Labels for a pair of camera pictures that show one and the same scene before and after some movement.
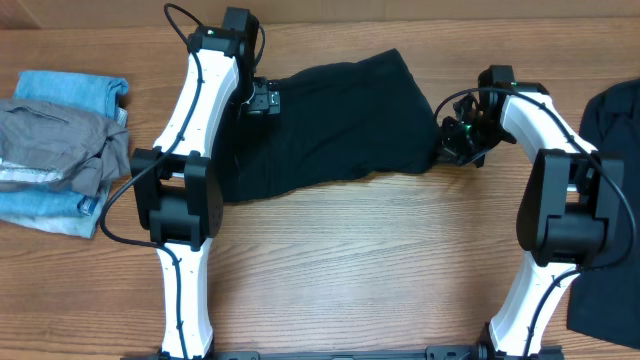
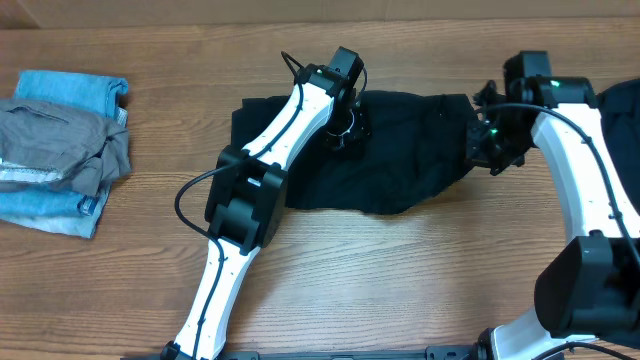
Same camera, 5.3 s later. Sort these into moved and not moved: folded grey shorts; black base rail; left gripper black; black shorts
Moved: black shorts; left gripper black
Not moved: black base rail; folded grey shorts
